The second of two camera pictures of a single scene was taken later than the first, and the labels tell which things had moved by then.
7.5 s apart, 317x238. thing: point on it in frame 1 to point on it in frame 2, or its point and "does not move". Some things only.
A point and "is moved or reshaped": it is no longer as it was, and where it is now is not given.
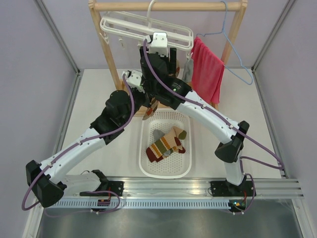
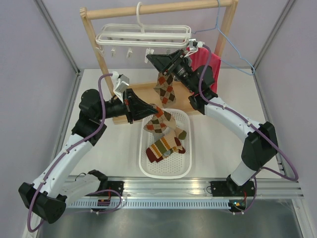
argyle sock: (151, 110) is moved or reshaped
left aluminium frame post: (57, 33) does not move
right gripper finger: (141, 50) to (163, 62)
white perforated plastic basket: (176, 165) does not move
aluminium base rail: (194, 188) does not move
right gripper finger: (173, 60) to (177, 54)
